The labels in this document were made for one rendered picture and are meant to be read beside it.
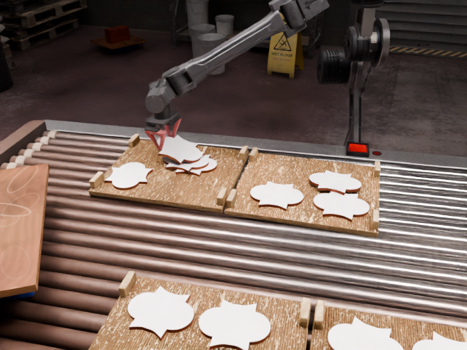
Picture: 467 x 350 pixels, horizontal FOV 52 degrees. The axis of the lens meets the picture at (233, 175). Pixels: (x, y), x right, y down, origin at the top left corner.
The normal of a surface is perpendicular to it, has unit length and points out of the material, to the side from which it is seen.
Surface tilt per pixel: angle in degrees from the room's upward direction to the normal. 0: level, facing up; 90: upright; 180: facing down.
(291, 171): 0
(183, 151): 15
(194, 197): 0
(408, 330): 0
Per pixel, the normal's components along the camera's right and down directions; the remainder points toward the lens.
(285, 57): -0.40, 0.28
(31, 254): -0.01, -0.86
